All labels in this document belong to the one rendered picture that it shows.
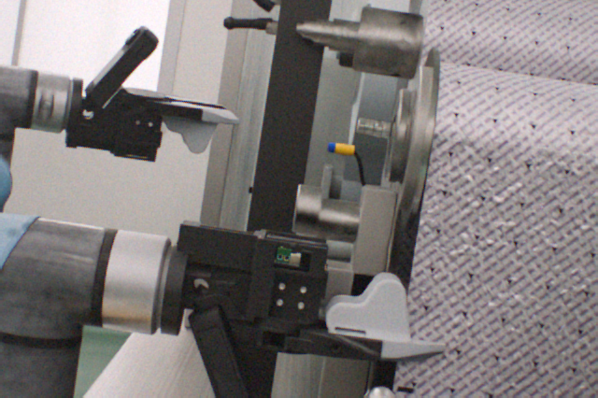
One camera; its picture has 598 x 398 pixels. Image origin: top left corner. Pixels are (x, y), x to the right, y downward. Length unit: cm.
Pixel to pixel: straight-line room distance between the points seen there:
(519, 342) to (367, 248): 15
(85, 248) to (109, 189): 566
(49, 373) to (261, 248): 18
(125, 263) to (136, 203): 565
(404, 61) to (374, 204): 25
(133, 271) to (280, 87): 40
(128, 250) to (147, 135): 70
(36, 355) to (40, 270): 6
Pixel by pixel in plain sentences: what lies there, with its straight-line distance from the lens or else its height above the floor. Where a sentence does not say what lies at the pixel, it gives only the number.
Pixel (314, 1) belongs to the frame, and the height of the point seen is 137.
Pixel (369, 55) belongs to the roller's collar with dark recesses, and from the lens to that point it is 130.
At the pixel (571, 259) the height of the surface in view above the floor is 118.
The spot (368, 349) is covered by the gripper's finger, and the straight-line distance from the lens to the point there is 100.
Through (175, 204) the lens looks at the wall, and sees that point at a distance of 662.
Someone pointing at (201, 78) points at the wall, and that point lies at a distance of 660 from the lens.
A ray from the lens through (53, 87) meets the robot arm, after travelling 167.
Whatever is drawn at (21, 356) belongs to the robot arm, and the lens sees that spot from 102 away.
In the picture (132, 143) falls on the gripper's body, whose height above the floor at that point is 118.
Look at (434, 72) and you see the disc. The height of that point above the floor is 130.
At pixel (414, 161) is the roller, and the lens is 102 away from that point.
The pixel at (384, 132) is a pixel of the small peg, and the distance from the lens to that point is 109.
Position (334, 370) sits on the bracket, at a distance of 111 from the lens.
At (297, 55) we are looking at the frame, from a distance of 134.
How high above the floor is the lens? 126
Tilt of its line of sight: 3 degrees down
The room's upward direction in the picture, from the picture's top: 9 degrees clockwise
